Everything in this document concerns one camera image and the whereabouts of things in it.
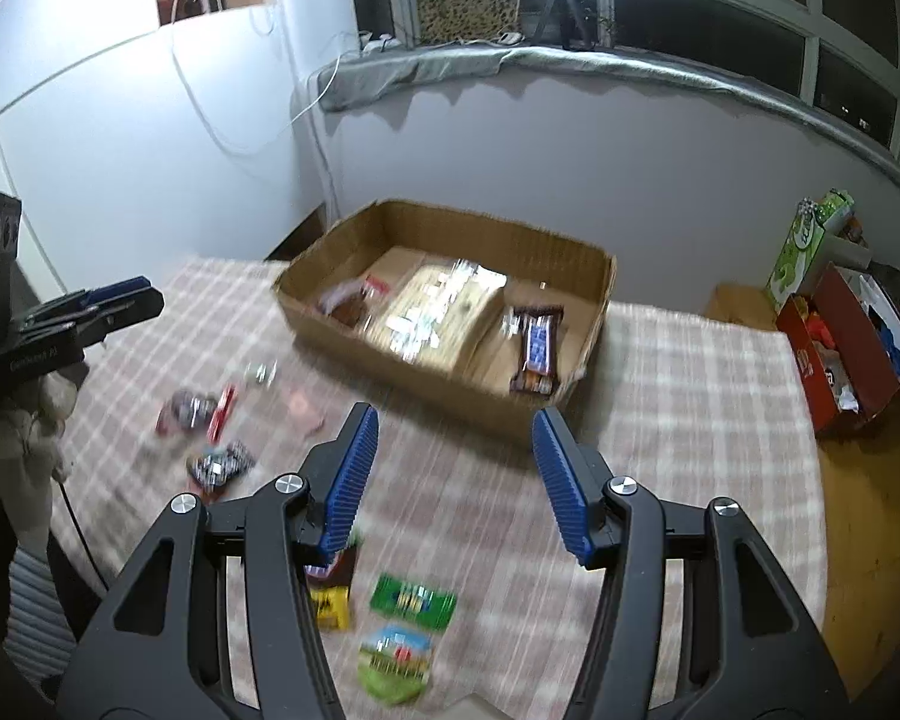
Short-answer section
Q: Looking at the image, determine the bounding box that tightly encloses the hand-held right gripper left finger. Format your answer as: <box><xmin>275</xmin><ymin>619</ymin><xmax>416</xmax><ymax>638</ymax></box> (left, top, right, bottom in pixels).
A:
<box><xmin>58</xmin><ymin>401</ymin><xmax>381</xmax><ymax>720</ymax></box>

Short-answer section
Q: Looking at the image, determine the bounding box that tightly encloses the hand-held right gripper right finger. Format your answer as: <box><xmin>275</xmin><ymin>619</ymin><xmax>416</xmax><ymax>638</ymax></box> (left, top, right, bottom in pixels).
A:
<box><xmin>531</xmin><ymin>409</ymin><xmax>848</xmax><ymax>720</ymax></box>

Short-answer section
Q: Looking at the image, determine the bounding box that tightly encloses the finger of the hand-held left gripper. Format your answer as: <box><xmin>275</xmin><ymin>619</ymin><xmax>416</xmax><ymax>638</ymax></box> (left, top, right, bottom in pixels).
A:
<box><xmin>26</xmin><ymin>277</ymin><xmax>155</xmax><ymax>325</ymax></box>
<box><xmin>16</xmin><ymin>289</ymin><xmax>166</xmax><ymax>350</ymax></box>

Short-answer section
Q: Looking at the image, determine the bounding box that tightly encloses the pink snack packet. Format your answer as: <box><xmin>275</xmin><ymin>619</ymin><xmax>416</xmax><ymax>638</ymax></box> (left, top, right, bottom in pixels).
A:
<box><xmin>281</xmin><ymin>388</ymin><xmax>325</xmax><ymax>433</ymax></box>

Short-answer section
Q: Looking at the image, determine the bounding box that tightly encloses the red silver snack packet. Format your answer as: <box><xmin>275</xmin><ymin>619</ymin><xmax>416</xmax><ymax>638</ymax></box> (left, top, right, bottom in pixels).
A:
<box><xmin>186</xmin><ymin>441</ymin><xmax>256</xmax><ymax>500</ymax></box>

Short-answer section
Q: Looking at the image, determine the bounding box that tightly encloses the green rectangular snack packet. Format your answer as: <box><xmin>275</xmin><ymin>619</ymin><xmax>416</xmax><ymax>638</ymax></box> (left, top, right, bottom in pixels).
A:
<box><xmin>370</xmin><ymin>574</ymin><xmax>458</xmax><ymax>629</ymax></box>

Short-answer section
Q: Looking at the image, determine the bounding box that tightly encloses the green round snack packet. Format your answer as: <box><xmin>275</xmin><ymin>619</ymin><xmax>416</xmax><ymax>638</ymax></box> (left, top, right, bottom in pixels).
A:
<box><xmin>358</xmin><ymin>624</ymin><xmax>434</xmax><ymax>703</ymax></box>

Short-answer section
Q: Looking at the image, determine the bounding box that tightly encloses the cardboard box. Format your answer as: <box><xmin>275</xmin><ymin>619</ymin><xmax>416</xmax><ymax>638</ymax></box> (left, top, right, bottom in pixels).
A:
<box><xmin>272</xmin><ymin>199</ymin><xmax>617</xmax><ymax>458</ymax></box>

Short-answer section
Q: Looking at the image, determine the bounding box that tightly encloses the person's left hand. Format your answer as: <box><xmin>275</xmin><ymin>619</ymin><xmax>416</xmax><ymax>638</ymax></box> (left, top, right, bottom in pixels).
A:
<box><xmin>0</xmin><ymin>360</ymin><xmax>91</xmax><ymax>541</ymax></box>

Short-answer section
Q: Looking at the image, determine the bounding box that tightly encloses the dark red snack packet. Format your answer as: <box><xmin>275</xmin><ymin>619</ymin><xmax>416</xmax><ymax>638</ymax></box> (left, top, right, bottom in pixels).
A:
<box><xmin>156</xmin><ymin>388</ymin><xmax>218</xmax><ymax>436</ymax></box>

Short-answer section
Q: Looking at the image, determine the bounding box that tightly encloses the yellow snack packet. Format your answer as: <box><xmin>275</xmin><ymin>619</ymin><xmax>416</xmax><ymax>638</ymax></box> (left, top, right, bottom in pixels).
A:
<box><xmin>304</xmin><ymin>532</ymin><xmax>361</xmax><ymax>632</ymax></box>

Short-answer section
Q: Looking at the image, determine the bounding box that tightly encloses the red stick packet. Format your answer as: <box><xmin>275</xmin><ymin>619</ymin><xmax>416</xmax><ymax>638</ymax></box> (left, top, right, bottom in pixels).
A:
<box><xmin>206</xmin><ymin>384</ymin><xmax>239</xmax><ymax>442</ymax></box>

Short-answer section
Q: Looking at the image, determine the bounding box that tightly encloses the brown chocolate bar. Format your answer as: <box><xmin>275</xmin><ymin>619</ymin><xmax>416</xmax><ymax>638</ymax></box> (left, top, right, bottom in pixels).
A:
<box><xmin>504</xmin><ymin>305</ymin><xmax>566</xmax><ymax>397</ymax></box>

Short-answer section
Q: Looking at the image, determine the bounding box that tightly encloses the maroon snack packet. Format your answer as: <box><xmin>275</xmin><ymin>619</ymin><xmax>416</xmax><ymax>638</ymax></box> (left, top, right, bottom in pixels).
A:
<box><xmin>316</xmin><ymin>276</ymin><xmax>391</xmax><ymax>328</ymax></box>

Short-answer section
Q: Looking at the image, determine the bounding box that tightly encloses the clear bag of crackers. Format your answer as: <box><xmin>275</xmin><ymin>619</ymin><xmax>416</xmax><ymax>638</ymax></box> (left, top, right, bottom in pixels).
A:
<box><xmin>367</xmin><ymin>259</ymin><xmax>508</xmax><ymax>368</ymax></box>

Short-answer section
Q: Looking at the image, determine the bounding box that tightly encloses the grey striped cloth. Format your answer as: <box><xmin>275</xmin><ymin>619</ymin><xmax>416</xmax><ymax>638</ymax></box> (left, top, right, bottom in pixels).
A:
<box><xmin>6</xmin><ymin>546</ymin><xmax>77</xmax><ymax>662</ymax></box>

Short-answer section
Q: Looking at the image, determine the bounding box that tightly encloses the red storage box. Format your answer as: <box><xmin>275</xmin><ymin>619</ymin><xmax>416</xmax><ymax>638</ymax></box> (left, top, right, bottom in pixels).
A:
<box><xmin>776</xmin><ymin>264</ymin><xmax>900</xmax><ymax>437</ymax></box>

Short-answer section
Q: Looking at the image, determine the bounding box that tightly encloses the green snack bag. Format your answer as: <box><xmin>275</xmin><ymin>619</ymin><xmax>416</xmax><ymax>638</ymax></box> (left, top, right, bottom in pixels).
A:
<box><xmin>765</xmin><ymin>190</ymin><xmax>856</xmax><ymax>314</ymax></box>

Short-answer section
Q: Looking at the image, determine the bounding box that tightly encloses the grey windowsill cloth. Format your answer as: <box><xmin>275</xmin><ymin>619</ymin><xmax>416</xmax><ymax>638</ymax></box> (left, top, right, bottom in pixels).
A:
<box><xmin>311</xmin><ymin>43</ymin><xmax>900</xmax><ymax>190</ymax></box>

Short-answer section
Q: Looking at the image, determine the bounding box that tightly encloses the leopard print cushion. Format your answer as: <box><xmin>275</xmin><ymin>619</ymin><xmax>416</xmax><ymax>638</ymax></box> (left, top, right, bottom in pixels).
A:
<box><xmin>415</xmin><ymin>0</ymin><xmax>523</xmax><ymax>47</ymax></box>

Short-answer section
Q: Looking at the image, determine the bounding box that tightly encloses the black tripod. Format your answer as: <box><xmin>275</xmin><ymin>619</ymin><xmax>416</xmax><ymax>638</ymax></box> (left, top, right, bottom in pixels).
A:
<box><xmin>532</xmin><ymin>0</ymin><xmax>593</xmax><ymax>50</ymax></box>

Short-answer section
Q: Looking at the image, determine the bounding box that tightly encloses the white cable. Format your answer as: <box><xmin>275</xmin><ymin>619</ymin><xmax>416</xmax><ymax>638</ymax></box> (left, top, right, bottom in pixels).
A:
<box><xmin>171</xmin><ymin>0</ymin><xmax>340</xmax><ymax>160</ymax></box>

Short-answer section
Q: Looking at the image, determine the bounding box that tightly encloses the black cable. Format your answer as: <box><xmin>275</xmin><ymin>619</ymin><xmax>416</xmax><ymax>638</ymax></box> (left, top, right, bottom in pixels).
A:
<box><xmin>55</xmin><ymin>478</ymin><xmax>113</xmax><ymax>590</ymax></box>

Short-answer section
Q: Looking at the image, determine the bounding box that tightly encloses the white window frame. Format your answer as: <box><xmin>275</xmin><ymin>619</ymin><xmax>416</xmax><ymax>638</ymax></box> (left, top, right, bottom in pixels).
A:
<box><xmin>345</xmin><ymin>0</ymin><xmax>900</xmax><ymax>170</ymax></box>

